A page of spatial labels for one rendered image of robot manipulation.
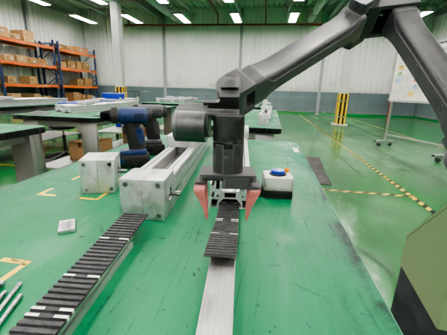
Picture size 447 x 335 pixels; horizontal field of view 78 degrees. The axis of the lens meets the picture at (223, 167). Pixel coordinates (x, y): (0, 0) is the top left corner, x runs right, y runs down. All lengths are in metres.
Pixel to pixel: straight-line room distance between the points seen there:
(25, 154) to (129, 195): 1.83
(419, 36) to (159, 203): 0.63
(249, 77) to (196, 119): 0.13
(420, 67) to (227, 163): 0.42
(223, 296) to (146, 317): 0.10
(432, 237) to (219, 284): 0.30
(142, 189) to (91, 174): 0.24
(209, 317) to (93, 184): 0.57
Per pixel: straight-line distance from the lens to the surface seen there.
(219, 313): 0.37
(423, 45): 0.71
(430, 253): 0.50
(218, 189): 0.69
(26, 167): 2.45
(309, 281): 0.49
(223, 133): 0.48
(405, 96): 6.66
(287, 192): 0.78
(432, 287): 0.49
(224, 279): 0.42
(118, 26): 12.38
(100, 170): 0.82
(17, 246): 0.64
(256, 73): 0.55
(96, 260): 0.48
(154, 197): 0.62
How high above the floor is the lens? 1.06
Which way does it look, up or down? 16 degrees down
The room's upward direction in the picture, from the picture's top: 2 degrees clockwise
